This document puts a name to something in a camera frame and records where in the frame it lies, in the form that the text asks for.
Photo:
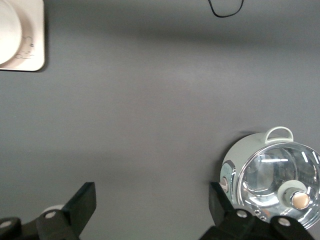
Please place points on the cream tray with bear print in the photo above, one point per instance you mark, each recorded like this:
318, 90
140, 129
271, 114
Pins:
35, 37

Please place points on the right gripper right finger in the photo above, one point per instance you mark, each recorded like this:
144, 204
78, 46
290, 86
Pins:
220, 210

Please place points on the pale green electric pot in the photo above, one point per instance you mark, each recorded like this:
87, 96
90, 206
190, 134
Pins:
240, 150

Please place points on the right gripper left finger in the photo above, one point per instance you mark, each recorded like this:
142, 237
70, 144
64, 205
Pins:
75, 212

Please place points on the glass pot lid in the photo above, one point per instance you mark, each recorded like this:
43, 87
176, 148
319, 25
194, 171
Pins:
275, 170

